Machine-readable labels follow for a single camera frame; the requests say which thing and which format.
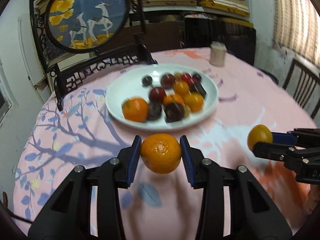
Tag pink floral tablecloth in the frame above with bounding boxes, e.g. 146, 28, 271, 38
14, 47, 318, 240

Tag black panel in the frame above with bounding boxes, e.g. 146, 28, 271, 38
184, 17, 257, 65

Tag brown cardboard box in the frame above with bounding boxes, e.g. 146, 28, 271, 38
145, 21, 185, 53

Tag dark wooden chair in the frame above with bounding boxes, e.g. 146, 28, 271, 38
282, 59, 320, 120

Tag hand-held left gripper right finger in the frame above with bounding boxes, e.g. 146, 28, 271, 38
179, 135, 293, 240

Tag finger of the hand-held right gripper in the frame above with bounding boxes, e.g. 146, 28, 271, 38
271, 128, 320, 146
252, 142, 320, 165

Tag white oval plate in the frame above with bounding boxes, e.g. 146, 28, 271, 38
105, 64, 220, 132

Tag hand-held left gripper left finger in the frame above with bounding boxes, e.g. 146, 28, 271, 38
28, 135, 142, 240

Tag round deer embroidery table screen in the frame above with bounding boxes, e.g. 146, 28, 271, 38
29, 0, 158, 112

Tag brick pattern curtain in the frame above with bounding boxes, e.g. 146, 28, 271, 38
271, 0, 320, 65

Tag person's right hand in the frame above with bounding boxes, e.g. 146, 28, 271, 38
306, 184, 320, 216

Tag white door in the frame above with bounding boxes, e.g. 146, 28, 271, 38
17, 15, 48, 105

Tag cream glass jar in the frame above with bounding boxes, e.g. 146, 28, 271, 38
209, 42, 227, 67

